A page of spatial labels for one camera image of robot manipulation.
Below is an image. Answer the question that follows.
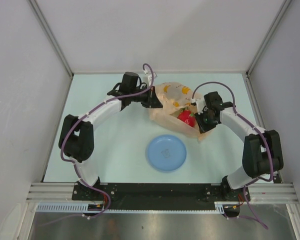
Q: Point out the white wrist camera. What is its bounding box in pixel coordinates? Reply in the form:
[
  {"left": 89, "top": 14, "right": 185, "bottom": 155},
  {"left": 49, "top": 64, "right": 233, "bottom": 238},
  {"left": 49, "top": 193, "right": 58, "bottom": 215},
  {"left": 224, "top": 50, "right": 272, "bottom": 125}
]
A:
[
  {"left": 190, "top": 98, "right": 206, "bottom": 115},
  {"left": 143, "top": 70, "right": 157, "bottom": 86}
]

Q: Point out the white slotted cable duct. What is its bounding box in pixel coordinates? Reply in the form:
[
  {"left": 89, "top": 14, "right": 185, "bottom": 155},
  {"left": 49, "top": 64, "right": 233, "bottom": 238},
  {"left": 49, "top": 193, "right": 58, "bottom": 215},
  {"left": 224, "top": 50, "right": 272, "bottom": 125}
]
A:
[{"left": 36, "top": 201, "right": 227, "bottom": 215}]

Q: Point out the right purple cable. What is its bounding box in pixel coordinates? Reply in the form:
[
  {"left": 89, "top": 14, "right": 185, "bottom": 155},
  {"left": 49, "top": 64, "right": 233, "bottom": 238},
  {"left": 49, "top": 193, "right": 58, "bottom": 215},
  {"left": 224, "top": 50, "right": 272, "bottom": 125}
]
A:
[{"left": 191, "top": 81, "right": 275, "bottom": 230}]

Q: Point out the red fake dragon fruit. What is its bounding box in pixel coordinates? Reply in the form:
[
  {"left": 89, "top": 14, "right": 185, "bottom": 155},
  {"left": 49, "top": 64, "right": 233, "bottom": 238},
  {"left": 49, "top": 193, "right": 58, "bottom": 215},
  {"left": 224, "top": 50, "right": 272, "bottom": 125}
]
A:
[{"left": 177, "top": 110, "right": 196, "bottom": 128}]

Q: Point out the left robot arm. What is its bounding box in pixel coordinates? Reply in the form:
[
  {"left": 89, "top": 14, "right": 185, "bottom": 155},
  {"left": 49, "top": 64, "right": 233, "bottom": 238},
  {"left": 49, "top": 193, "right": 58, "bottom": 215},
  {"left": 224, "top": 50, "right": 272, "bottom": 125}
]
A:
[{"left": 58, "top": 70, "right": 163, "bottom": 200}]

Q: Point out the purple cable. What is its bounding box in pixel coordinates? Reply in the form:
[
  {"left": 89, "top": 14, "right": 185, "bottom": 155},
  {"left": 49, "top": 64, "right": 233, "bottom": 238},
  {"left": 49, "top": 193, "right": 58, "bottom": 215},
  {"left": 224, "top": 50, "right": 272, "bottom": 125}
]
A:
[
  {"left": 60, "top": 63, "right": 157, "bottom": 221},
  {"left": 191, "top": 81, "right": 275, "bottom": 230}
]

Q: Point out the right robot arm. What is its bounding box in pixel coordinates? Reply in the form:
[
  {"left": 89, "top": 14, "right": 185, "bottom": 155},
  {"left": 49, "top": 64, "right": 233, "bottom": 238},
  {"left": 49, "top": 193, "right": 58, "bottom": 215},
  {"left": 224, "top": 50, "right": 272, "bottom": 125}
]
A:
[{"left": 191, "top": 91, "right": 284, "bottom": 201}]

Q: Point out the translucent orange plastic bag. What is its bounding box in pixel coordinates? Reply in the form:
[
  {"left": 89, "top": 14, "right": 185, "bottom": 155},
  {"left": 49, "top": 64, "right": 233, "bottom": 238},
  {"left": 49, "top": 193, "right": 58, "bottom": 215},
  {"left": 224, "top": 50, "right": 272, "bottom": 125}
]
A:
[{"left": 148, "top": 82, "right": 212, "bottom": 141}]

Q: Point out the blue plastic plate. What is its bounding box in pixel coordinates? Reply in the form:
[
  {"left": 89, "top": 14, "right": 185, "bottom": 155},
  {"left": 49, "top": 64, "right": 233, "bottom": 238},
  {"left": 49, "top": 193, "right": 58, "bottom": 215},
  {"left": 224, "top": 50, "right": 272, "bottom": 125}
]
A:
[{"left": 145, "top": 134, "right": 187, "bottom": 173}]

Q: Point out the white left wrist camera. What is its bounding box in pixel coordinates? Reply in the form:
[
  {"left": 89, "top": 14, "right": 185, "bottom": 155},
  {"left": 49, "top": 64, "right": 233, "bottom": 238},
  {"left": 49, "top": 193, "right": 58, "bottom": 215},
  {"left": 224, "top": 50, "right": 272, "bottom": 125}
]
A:
[{"left": 143, "top": 70, "right": 157, "bottom": 86}]

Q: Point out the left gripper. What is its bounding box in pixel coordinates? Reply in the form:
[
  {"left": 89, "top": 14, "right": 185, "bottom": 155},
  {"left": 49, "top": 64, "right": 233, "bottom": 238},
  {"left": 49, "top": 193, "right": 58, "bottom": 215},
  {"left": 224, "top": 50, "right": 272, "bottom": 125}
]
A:
[{"left": 130, "top": 85, "right": 163, "bottom": 109}]

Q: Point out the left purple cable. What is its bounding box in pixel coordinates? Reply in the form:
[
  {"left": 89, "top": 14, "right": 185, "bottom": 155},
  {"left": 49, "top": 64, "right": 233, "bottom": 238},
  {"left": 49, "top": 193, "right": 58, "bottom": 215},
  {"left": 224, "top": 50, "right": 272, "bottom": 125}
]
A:
[{"left": 60, "top": 63, "right": 157, "bottom": 221}]

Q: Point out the aluminium frame rail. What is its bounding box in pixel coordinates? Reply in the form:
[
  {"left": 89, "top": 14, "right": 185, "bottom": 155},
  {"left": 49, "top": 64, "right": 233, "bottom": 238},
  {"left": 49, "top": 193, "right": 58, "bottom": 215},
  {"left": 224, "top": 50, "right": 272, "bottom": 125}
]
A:
[{"left": 26, "top": 182, "right": 299, "bottom": 204}]

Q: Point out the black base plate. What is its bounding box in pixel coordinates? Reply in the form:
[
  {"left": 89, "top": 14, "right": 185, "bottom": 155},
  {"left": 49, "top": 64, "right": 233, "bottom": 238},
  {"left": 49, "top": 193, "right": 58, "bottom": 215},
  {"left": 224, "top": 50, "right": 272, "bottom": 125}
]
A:
[{"left": 71, "top": 182, "right": 251, "bottom": 211}]

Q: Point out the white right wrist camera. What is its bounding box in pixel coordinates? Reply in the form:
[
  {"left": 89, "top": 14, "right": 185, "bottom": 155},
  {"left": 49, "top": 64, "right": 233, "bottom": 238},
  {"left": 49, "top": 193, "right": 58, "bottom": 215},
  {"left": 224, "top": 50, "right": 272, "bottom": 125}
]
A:
[{"left": 190, "top": 98, "right": 206, "bottom": 115}]

